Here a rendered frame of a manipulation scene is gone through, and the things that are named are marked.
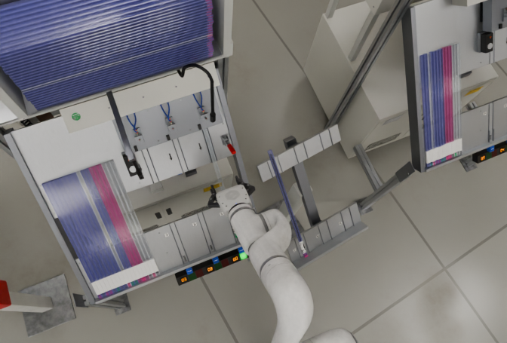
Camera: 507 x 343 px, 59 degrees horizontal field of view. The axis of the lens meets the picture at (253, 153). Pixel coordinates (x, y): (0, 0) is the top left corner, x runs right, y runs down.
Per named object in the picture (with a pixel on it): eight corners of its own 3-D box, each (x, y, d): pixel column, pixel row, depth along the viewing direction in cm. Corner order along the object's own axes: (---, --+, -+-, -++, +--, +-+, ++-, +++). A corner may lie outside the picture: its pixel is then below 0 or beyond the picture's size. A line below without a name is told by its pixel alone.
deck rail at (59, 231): (96, 292, 175) (96, 303, 169) (90, 295, 174) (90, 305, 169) (13, 127, 144) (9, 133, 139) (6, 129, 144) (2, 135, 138)
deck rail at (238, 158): (258, 228, 188) (262, 236, 182) (253, 230, 187) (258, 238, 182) (213, 64, 157) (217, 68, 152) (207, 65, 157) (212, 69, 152)
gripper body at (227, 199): (253, 200, 144) (241, 180, 152) (223, 212, 142) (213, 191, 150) (257, 216, 148) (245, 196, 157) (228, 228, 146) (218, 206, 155)
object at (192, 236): (255, 231, 185) (257, 235, 182) (95, 295, 172) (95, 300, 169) (244, 192, 177) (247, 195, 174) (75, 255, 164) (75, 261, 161)
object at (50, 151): (231, 149, 171) (235, 154, 166) (55, 212, 158) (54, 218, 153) (207, 66, 157) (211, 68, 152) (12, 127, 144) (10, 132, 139)
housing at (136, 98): (210, 76, 160) (220, 85, 147) (71, 120, 150) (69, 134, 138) (204, 54, 156) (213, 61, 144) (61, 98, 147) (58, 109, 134)
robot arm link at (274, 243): (313, 240, 114) (275, 200, 143) (256, 265, 112) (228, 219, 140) (322, 269, 117) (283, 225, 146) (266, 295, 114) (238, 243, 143)
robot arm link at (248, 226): (255, 203, 142) (228, 215, 140) (271, 231, 131) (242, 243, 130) (259, 222, 147) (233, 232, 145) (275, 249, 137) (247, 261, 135)
